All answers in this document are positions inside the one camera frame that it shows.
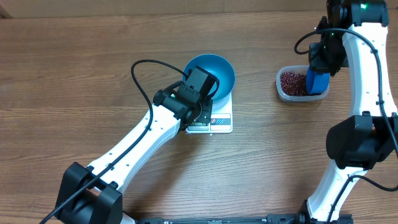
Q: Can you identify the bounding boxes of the blue plastic measuring scoop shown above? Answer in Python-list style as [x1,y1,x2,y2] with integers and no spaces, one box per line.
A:
[305,67,330,95]

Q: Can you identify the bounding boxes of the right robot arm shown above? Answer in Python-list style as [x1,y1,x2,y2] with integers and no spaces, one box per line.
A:
[295,0,397,223]

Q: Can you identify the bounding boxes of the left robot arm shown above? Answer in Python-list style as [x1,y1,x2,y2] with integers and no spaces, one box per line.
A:
[52,81,218,224]

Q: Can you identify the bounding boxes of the white digital kitchen scale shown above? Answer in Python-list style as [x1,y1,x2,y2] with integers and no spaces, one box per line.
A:
[186,92,233,134]

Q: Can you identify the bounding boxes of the blue metal bowl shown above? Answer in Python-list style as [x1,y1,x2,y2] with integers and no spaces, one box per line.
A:
[184,54,236,103]

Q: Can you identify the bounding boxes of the red beans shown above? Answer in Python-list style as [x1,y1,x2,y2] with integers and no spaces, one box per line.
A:
[280,72,308,96]

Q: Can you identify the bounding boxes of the clear plastic food container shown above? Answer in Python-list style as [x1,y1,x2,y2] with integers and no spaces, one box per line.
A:
[275,65,329,103]

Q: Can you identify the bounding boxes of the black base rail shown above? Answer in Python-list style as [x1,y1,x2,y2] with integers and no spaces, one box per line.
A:
[136,213,354,224]

